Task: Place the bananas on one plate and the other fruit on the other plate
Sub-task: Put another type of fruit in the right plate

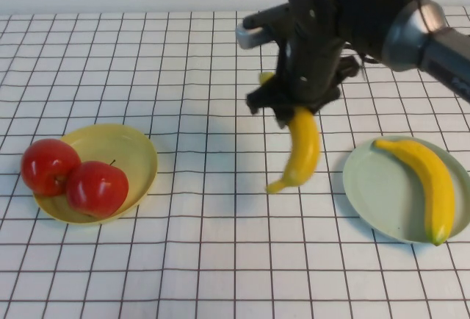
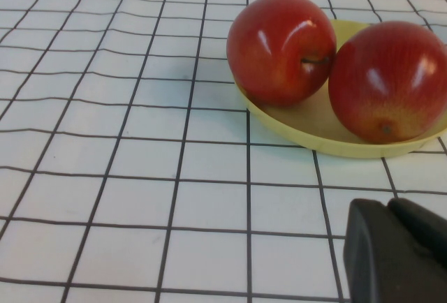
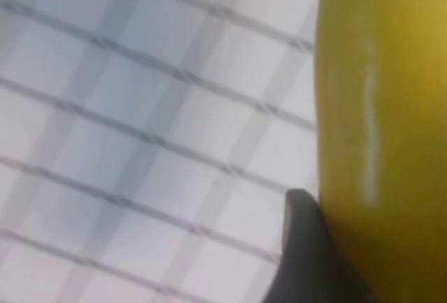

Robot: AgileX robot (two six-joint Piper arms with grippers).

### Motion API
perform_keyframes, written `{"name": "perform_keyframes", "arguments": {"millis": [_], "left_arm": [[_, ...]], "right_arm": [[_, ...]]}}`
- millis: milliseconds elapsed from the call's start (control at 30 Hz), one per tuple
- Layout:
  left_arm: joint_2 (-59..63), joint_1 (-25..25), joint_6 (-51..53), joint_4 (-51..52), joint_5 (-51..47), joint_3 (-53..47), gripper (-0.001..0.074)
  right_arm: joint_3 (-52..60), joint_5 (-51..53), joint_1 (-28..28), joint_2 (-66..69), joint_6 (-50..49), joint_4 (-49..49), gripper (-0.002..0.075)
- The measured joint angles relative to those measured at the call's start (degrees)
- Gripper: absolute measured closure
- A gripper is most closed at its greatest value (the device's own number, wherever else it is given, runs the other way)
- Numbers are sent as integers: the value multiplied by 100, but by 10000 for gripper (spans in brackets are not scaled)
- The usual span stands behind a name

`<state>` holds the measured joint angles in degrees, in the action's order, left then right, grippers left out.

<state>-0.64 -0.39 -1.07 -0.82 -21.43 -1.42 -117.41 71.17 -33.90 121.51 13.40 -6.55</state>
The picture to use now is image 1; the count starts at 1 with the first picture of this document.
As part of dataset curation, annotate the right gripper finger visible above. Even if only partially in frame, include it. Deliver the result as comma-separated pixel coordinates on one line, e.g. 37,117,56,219
311,88,341,115
272,105,297,129

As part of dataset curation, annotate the red plastic apple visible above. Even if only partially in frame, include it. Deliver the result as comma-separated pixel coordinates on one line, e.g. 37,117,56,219
21,139,82,198
65,159,130,220

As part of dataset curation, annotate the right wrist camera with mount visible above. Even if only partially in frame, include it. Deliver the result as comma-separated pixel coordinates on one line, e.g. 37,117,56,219
234,2,294,50

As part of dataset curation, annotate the yellow banana green tip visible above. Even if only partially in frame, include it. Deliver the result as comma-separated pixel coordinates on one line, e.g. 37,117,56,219
373,138,456,247

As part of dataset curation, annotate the pale green round plate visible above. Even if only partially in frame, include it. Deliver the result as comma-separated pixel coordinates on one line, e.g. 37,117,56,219
341,135,470,245

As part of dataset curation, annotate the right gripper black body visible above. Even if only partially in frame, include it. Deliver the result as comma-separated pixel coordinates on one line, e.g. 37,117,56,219
245,57,359,115

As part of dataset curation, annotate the white grid tablecloth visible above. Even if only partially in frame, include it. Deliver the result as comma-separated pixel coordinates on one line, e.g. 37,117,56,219
0,6,470,319

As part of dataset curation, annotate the yellow round plastic plate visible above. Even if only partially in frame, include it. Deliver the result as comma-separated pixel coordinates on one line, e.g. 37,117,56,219
30,123,159,228

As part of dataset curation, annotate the yellow plastic banana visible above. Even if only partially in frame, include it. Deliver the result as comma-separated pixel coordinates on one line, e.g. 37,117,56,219
258,71,322,195

